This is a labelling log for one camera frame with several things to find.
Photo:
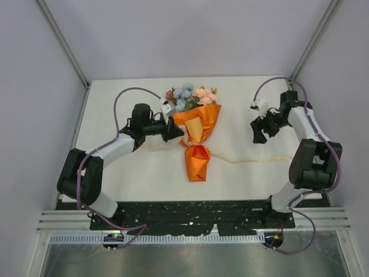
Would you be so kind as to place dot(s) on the cream ribbon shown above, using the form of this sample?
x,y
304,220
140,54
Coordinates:
x,y
168,146

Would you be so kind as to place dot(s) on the right aluminium frame post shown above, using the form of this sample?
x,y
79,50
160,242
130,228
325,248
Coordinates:
x,y
316,36

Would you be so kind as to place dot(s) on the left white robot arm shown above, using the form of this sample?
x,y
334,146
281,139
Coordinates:
x,y
81,176

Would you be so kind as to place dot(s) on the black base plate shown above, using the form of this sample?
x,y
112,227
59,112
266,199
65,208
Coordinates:
x,y
194,218

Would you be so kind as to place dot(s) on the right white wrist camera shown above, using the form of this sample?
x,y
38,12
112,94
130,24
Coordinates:
x,y
261,106

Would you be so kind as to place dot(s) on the orange wrapping paper sheet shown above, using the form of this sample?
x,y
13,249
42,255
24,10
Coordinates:
x,y
198,125

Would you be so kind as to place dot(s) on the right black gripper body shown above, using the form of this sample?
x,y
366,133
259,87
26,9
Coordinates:
x,y
278,122

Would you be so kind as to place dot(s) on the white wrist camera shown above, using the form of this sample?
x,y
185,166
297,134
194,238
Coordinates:
x,y
167,108
261,106

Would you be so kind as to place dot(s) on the aluminium frame post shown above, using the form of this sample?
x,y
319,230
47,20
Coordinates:
x,y
55,29
316,36

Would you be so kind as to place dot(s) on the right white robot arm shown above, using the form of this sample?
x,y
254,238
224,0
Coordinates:
x,y
315,165

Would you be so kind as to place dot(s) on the fake flower bouquet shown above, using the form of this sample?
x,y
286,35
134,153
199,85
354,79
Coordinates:
x,y
181,97

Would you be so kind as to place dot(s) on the white slotted cable duct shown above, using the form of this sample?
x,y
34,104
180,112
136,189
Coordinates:
x,y
115,238

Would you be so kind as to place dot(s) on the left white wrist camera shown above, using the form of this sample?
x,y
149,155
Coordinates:
x,y
167,108

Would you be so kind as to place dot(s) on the left aluminium frame post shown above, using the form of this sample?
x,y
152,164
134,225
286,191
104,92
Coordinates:
x,y
55,29

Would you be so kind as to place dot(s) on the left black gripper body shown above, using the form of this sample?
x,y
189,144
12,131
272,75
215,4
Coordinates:
x,y
159,127

